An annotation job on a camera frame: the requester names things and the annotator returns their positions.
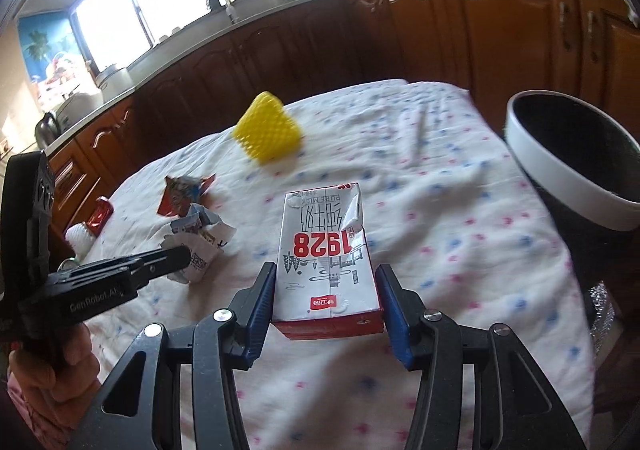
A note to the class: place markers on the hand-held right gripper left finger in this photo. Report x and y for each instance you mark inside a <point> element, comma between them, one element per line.
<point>257,317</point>

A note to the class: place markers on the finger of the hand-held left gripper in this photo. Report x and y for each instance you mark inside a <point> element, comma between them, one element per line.
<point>165,262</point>

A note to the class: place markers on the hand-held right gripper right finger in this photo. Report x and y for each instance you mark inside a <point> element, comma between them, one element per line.
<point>396,325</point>

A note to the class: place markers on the white printed paper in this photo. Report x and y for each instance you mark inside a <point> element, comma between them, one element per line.
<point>210,242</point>

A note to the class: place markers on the red and white milk carton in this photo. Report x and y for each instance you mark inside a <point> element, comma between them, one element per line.
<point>325,280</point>

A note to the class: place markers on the black bin with white rim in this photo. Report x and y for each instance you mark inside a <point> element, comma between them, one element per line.
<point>560,150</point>

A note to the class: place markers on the person's left hand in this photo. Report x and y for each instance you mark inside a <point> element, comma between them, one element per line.
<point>55,370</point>

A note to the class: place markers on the crumpled blue white wrapper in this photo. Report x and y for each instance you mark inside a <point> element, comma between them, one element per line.
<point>197,220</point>

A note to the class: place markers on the small white foam fruit net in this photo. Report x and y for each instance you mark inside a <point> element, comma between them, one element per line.
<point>80,239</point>

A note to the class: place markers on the colourful snack wrapper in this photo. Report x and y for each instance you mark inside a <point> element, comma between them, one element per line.
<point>182,195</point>

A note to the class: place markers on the small crumpled red wrapper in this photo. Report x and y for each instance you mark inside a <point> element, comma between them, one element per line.
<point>100,217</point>

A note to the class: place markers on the white dotted tablecloth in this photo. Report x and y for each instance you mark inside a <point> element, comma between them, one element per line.
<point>450,230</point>

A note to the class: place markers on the yellow foam fruit net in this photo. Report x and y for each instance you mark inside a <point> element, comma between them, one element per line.
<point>267,130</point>

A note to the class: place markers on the dark kettle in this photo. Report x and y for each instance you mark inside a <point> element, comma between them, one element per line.
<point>49,130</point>

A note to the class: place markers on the white rice cooker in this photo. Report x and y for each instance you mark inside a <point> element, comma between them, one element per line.
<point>77,110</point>

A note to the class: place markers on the white countertop appliance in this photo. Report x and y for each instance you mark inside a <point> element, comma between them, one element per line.
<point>115,83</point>

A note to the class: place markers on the grey kitchen countertop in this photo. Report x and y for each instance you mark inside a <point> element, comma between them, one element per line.
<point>165,48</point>

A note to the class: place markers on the chrome kitchen faucet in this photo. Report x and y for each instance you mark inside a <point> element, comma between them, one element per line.
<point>222,3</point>

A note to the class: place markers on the wooden base cabinets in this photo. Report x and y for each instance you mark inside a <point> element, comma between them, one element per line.
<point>450,30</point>

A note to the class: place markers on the blue wall poster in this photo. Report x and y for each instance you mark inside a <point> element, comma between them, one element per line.
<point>42,45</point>

